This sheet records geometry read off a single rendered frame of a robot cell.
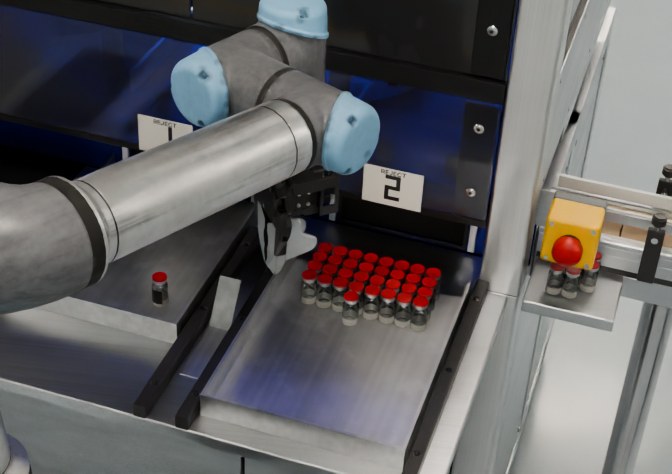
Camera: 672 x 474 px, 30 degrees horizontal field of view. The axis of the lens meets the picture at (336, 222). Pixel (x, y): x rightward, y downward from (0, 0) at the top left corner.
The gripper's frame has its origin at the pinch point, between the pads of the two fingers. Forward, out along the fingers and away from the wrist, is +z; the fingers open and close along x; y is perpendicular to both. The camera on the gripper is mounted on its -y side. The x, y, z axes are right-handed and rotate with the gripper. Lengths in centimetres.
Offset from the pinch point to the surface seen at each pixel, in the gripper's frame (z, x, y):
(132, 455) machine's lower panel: 71, 42, -9
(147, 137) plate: 2.8, 37.3, -5.0
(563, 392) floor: 104, 58, 96
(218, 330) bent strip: 16.0, 8.1, -3.9
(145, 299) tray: 16.1, 17.6, -11.3
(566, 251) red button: 3.5, -5.6, 39.6
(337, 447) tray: 15.3, -17.7, 2.6
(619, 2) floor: 103, 231, 223
